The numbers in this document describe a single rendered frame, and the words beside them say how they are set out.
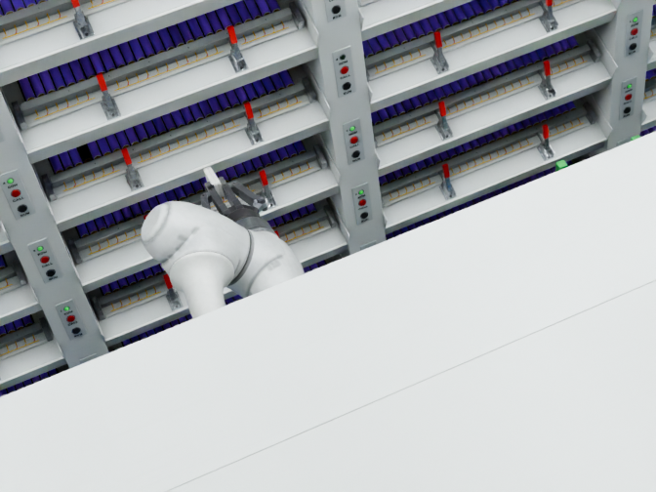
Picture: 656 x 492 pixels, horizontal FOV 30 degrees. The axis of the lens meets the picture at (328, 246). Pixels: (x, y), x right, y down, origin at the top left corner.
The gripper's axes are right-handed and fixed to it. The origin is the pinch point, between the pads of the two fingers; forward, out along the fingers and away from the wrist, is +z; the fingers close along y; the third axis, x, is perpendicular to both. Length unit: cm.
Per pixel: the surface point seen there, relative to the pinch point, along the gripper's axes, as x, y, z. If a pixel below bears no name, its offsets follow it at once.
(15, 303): -27, -44, 26
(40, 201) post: -1.8, -31.3, 19.1
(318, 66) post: 4.4, 30.3, 19.6
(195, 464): 61, -25, -130
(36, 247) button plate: -12.8, -35.6, 21.2
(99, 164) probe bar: -2.5, -17.8, 25.8
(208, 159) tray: -8.1, 3.4, 21.7
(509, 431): 59, -4, -138
